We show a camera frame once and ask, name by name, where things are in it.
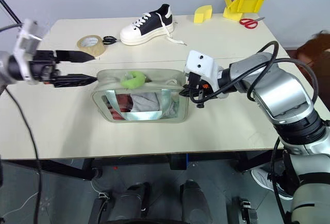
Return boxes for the black right body cable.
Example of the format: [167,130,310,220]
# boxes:
[267,136,289,224]

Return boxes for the red-handled scissors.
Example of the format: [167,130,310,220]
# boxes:
[239,16,266,30]

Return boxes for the yellow sponge block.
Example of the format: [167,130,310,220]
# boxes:
[193,4,213,24]

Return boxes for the person with reddish-brown hair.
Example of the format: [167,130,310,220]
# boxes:
[295,29,330,87]

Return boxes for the black-handled scissors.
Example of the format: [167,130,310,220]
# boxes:
[102,36,122,46]

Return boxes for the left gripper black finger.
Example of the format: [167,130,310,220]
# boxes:
[54,73,99,88]
[54,50,96,64]

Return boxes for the grey and white sports shoe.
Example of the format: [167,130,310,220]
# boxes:
[251,168,294,201]

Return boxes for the green clear-sided zip pouch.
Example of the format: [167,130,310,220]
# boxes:
[90,69,191,124]

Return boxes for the yellow plastic storage bin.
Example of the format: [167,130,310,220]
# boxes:
[222,0,269,21]

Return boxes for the green plush ring keychain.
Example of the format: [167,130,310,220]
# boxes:
[120,70,147,90]

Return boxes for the brown packing tape roll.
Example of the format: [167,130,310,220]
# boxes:
[76,35,107,57]

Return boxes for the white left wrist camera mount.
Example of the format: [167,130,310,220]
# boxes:
[13,19,50,85]

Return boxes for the black metal table frame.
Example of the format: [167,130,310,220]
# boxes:
[0,149,284,182]

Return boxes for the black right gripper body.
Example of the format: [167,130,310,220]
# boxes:
[185,71,210,101]

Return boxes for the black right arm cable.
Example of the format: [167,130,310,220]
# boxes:
[195,40,318,109]

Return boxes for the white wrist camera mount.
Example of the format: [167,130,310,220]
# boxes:
[184,50,225,92]
[13,19,50,85]

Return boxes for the black and white sneaker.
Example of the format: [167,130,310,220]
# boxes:
[120,4,188,46]

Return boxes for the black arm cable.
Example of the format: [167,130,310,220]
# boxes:
[0,24,43,224]
[195,40,318,109]

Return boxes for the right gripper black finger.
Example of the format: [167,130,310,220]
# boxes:
[189,95,207,109]
[179,84,193,98]

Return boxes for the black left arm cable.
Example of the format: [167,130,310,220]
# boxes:
[0,24,43,224]

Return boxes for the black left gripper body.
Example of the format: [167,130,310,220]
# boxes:
[27,50,62,86]

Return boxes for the black slanted stand pole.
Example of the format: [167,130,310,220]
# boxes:
[0,0,23,26]

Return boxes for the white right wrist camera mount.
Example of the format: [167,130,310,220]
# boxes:
[184,50,225,92]

